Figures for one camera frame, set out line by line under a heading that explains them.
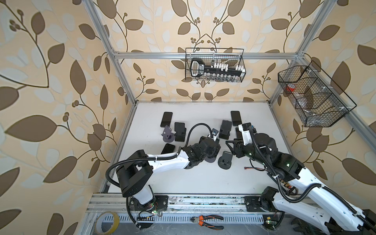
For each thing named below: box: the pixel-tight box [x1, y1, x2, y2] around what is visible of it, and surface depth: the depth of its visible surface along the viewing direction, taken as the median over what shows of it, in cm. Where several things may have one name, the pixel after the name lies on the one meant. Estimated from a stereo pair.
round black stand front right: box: [217, 150, 233, 170], surface depth 86 cm
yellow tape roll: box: [94, 211, 120, 235], surface depth 69 cm
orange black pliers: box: [189, 214, 225, 231], surface depth 71 cm
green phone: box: [230, 110, 243, 127], surface depth 114 cm
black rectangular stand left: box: [174, 122, 187, 142], surface depth 96 cm
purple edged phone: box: [160, 111, 173, 128], surface depth 113 cm
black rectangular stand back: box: [218, 119, 233, 141], surface depth 98 cm
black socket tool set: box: [190, 57, 246, 82], surface depth 86 cm
